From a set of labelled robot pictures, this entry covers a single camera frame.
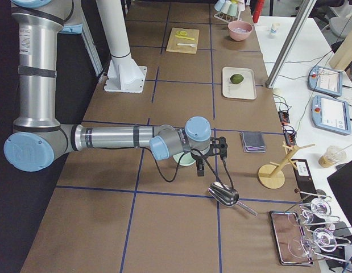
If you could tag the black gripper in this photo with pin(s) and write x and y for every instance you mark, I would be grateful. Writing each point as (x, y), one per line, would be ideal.
(199, 160)

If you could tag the light green bowl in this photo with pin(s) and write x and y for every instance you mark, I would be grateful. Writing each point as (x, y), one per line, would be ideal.
(184, 159)

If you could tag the white plastic spoon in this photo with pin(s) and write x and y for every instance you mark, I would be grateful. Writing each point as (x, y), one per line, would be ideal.
(186, 44)

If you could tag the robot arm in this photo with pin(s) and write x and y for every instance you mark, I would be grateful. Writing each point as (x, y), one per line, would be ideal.
(40, 135)

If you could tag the pink bowl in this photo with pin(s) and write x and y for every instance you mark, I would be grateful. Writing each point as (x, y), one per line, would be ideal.
(239, 37)

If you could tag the metal scoop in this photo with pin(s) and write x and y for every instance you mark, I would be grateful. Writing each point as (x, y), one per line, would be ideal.
(228, 196)

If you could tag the folded grey cloth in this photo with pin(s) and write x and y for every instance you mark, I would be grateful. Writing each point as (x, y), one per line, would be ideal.
(253, 142)

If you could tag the wooden mug tree stand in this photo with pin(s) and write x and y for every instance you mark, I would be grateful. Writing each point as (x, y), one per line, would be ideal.
(271, 175)

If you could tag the cream rabbit tray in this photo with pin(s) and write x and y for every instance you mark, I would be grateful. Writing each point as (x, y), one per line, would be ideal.
(244, 90)

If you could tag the green avocado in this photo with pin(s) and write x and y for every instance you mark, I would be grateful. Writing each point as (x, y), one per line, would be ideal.
(236, 79)

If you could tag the black power strip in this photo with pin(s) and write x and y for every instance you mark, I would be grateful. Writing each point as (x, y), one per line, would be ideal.
(284, 117)

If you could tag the black framed tray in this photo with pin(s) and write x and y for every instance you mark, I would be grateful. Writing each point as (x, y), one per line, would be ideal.
(286, 231)

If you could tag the upper wine glass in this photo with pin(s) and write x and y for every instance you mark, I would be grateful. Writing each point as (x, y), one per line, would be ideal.
(316, 212)

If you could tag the wine glass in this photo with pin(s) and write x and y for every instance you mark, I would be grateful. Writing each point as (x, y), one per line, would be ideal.
(316, 212)
(314, 246)

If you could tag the lower wine glass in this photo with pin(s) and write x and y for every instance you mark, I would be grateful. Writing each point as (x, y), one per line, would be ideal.
(314, 246)

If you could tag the bamboo cutting board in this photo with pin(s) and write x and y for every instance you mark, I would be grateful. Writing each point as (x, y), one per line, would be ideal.
(172, 41)

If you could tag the iced coffee plastic cup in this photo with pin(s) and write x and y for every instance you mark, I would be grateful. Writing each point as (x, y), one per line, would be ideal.
(332, 156)

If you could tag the yellow plastic knife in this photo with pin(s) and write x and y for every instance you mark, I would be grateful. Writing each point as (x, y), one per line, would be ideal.
(184, 37)

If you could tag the upper lemon slice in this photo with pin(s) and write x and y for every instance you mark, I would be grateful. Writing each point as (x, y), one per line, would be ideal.
(180, 32)

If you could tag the near teach pendant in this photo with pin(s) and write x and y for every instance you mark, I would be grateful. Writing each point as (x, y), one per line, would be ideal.
(331, 114)

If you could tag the teach pendant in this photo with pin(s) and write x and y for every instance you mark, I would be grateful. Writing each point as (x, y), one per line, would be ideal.
(331, 114)
(326, 81)

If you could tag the clear ice cubes pile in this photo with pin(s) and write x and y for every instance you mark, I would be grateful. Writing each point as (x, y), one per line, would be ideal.
(240, 30)

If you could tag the far teach pendant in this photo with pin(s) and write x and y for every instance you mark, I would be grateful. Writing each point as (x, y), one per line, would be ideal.
(326, 81)

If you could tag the paper cup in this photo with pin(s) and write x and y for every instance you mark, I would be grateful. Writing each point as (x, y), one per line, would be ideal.
(274, 29)

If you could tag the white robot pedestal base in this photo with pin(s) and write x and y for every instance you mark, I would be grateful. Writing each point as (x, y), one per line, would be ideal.
(124, 75)

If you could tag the wire cup rack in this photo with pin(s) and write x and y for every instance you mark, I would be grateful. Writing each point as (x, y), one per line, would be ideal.
(228, 11)

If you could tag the aluminium frame post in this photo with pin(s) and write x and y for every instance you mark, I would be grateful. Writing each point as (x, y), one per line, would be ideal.
(298, 24)

